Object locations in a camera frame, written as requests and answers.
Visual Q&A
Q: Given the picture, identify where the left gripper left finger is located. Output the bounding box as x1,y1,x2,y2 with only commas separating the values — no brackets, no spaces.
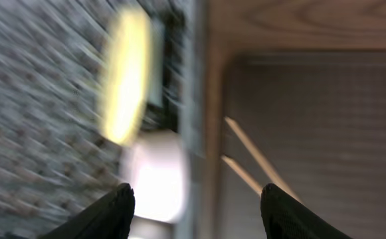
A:
41,183,136,239

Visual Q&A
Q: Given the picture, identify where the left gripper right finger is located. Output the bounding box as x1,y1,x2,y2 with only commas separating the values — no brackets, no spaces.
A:
260,183,351,239

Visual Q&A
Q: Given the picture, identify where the wooden chopstick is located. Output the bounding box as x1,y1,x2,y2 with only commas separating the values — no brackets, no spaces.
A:
221,155,262,196
224,116,302,203

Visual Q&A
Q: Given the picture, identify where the white round bowl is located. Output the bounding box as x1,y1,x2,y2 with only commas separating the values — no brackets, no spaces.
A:
120,130,191,224

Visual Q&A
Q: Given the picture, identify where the yellow round plate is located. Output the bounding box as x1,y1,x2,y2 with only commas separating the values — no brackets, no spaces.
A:
97,6,152,147

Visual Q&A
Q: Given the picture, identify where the grey plastic dish rack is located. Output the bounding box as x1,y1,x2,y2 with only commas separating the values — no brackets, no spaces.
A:
0,0,199,238

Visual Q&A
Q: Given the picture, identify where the brown serving tray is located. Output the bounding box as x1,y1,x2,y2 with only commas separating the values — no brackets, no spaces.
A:
221,51,386,238

